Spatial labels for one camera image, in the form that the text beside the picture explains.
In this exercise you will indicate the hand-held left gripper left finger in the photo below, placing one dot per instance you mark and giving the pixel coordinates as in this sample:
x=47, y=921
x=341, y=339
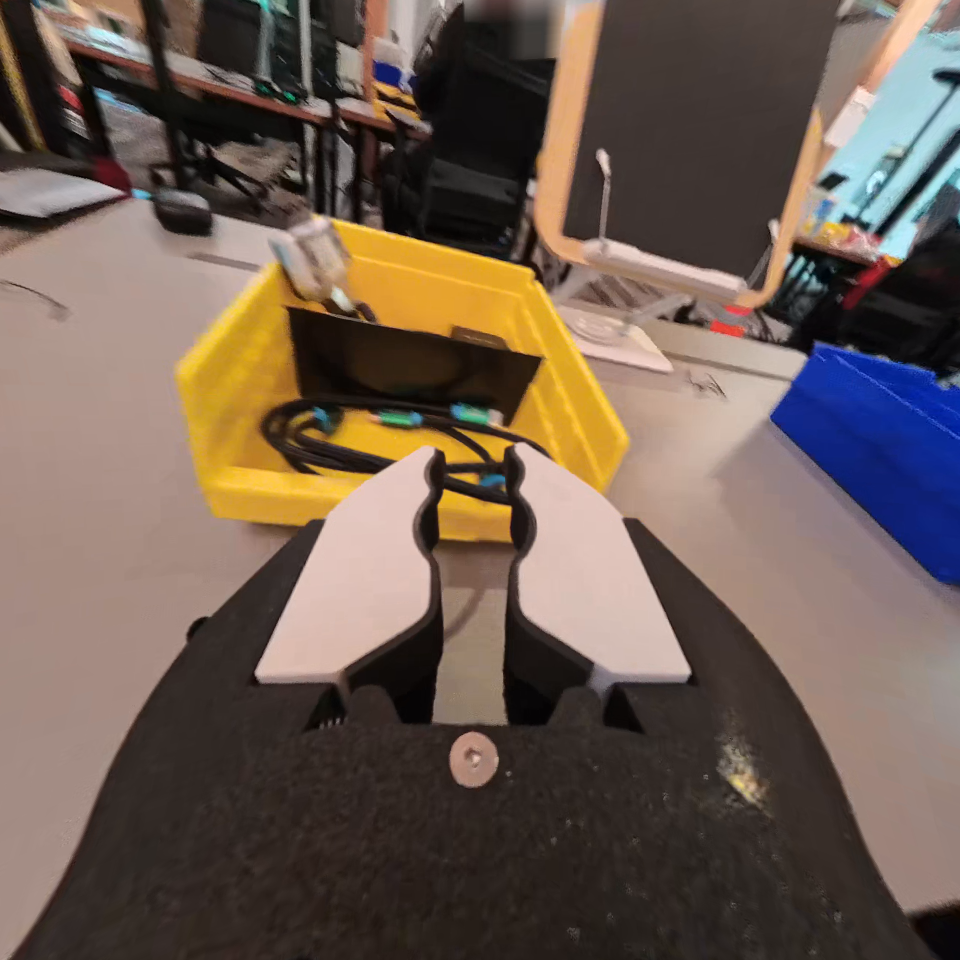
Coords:
x=352, y=600

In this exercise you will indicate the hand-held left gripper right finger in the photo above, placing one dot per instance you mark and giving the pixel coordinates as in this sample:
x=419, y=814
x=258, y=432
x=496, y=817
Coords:
x=600, y=600

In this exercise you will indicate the yellow plastic bin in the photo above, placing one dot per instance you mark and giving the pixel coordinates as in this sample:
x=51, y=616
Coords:
x=225, y=420

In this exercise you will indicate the blue plastic bin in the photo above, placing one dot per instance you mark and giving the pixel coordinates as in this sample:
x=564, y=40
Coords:
x=877, y=465

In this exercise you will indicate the black silver video switch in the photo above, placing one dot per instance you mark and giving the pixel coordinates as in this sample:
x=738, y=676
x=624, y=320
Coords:
x=311, y=259

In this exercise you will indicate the grey desk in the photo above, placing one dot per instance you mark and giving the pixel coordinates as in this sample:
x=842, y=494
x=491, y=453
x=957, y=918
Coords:
x=750, y=562

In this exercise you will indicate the black bin divider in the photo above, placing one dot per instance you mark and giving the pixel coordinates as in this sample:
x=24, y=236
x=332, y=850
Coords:
x=390, y=367

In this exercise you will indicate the black thread tangle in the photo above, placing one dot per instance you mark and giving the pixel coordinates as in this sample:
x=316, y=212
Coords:
x=705, y=386

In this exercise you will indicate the orange traffic cone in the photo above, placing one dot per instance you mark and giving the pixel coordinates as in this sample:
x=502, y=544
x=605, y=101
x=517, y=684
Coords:
x=731, y=322

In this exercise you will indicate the black small pouch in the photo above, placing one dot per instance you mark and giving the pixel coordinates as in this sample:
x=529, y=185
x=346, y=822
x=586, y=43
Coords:
x=184, y=214

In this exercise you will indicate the black office chair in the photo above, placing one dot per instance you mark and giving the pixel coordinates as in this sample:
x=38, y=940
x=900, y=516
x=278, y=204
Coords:
x=472, y=187
x=915, y=300

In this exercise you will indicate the black board on white stand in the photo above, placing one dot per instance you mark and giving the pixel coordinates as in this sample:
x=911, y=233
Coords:
x=690, y=150

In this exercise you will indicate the grey flat folder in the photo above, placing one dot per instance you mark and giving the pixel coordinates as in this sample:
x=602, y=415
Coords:
x=52, y=191

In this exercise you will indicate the wooden work table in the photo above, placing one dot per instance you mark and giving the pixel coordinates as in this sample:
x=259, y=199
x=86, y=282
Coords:
x=247, y=97

